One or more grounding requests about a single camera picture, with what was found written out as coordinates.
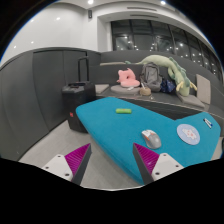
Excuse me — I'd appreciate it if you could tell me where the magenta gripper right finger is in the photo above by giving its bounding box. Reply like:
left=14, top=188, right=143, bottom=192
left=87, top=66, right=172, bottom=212
left=132, top=142, right=185, bottom=186

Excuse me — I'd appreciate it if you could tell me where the beige square cushion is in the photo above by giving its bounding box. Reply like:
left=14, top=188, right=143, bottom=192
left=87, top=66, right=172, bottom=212
left=95, top=84, right=109, bottom=94

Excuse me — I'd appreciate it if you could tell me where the teal blue table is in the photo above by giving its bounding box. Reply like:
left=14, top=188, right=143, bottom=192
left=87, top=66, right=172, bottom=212
left=76, top=97, right=221, bottom=184

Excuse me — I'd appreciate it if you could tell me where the round grey seat cushion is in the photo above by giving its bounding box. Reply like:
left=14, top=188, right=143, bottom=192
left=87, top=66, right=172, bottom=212
left=111, top=85, right=140, bottom=95

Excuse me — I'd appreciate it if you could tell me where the dark blue bag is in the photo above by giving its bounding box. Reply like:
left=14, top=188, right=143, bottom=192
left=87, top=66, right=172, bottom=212
left=160, top=79, right=176, bottom=93

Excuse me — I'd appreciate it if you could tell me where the small brown basket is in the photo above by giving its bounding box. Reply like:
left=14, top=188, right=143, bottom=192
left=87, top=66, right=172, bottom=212
left=140, top=84, right=151, bottom=96

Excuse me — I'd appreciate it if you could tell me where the grey white computer mouse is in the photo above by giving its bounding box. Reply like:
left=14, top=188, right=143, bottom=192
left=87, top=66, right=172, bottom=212
left=142, top=130, right=162, bottom=149

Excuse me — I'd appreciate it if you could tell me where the grey upright cushion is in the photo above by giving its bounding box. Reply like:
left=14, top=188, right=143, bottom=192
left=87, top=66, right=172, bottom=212
left=196, top=74, right=211, bottom=104

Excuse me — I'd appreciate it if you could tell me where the square grey cushion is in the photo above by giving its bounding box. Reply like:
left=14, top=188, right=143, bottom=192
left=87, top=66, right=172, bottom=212
left=177, top=94, right=205, bottom=108

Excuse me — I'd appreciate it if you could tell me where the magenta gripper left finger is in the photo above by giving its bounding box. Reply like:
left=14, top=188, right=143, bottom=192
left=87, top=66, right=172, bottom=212
left=41, top=143, right=93, bottom=186

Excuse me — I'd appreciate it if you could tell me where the pink plush toy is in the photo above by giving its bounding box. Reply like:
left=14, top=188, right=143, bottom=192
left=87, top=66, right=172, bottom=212
left=117, top=68, right=140, bottom=88

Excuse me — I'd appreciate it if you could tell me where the green cylindrical case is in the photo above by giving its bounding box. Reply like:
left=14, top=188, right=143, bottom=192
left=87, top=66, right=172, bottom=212
left=115, top=108, right=132, bottom=114

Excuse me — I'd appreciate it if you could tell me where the black rolling suitcase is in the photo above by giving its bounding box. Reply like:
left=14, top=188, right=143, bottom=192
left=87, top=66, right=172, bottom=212
left=62, top=56, right=96, bottom=133

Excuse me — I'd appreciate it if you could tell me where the grey backpack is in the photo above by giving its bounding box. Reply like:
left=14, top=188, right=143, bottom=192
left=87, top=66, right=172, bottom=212
left=140, top=62, right=162, bottom=92

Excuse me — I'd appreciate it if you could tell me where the green dragon plush toy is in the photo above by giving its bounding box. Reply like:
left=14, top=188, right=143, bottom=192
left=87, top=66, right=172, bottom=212
left=124, top=54, right=198, bottom=98

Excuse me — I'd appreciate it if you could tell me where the blue white pen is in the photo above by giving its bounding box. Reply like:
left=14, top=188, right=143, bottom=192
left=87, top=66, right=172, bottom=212
left=203, top=118, right=213, bottom=129

